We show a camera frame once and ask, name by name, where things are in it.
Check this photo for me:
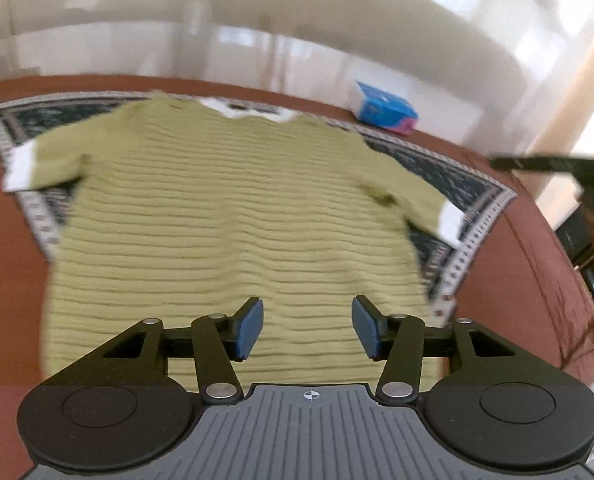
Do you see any blue tissue pack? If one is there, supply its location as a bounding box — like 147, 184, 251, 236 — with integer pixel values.
346, 81, 420, 136

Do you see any green ribbed knit sweater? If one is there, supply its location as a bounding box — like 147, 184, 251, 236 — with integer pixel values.
2, 94, 465, 393

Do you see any dark diamond-border patterned rug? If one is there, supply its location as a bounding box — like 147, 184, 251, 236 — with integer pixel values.
0, 91, 520, 311

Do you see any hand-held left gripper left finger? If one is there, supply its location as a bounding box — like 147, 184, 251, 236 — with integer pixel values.
62, 296, 265, 406

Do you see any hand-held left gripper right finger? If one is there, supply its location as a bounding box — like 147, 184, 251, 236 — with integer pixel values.
351, 295, 553, 406

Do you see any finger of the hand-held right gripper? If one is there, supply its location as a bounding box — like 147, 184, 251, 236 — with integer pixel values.
491, 156, 578, 173

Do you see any sheer white curtain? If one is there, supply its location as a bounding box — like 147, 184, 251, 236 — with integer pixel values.
0, 0, 594, 231

